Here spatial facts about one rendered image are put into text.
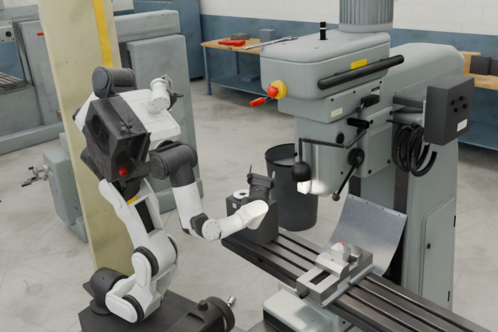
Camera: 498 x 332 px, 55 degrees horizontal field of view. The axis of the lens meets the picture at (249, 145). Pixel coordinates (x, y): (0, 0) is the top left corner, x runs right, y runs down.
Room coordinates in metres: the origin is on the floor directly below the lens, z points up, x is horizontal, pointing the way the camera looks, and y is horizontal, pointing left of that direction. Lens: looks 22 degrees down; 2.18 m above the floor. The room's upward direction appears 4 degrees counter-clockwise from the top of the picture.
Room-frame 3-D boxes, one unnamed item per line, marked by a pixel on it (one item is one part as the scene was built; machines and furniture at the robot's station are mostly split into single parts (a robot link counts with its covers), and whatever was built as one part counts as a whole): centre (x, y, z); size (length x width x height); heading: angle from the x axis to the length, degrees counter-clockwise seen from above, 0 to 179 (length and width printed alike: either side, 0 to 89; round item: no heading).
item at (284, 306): (1.70, -0.28, 0.79); 0.50 x 0.35 x 0.12; 131
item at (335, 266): (1.60, -0.30, 1.02); 0.12 x 0.06 x 0.04; 42
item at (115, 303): (1.91, 0.60, 0.68); 0.21 x 0.20 x 0.13; 53
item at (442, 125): (1.64, -0.73, 1.62); 0.20 x 0.09 x 0.21; 131
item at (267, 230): (2.01, 0.01, 1.03); 0.22 x 0.12 x 0.20; 47
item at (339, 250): (1.64, -0.34, 1.04); 0.06 x 0.05 x 0.06; 42
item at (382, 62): (1.61, -0.40, 1.79); 0.45 x 0.04 x 0.04; 131
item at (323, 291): (1.62, -0.32, 0.99); 0.35 x 0.15 x 0.11; 132
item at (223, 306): (1.96, 0.22, 0.50); 0.20 x 0.05 x 0.20; 53
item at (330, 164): (1.70, -0.29, 1.47); 0.21 x 0.19 x 0.32; 41
